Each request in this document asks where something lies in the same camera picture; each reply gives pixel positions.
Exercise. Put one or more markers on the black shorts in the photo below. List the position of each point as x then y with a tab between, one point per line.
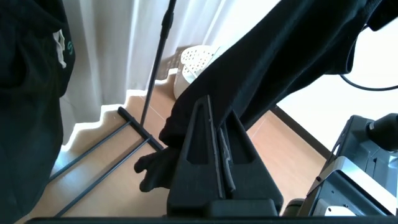
25	109

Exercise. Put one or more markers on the white laundry basket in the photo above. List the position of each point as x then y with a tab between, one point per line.
192	62

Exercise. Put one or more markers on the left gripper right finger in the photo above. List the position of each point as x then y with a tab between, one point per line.
255	186

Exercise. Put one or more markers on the black clothes rack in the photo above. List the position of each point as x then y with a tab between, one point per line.
136	124

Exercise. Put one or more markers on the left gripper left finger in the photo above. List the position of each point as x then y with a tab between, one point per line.
192	186

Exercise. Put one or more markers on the black tank top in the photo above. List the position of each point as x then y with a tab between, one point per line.
264	62

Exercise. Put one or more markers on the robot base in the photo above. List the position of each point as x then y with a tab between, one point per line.
351	186

